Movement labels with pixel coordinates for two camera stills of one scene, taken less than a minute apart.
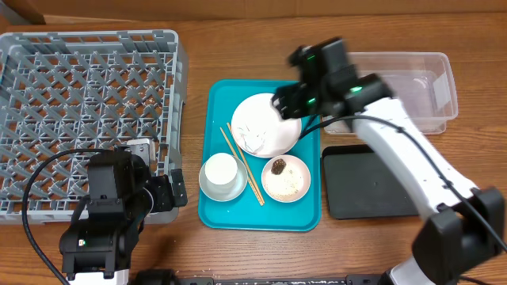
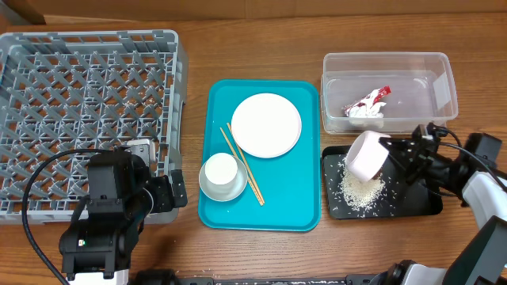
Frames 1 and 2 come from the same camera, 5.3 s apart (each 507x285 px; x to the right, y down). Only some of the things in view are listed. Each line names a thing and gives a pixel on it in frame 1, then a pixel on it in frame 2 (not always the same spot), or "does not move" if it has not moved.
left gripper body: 162,199 does not move
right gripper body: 286,104 to 412,154
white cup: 221,169 does not move
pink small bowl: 290,185 to 366,155
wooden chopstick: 245,162 does not move
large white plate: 261,131 does not move
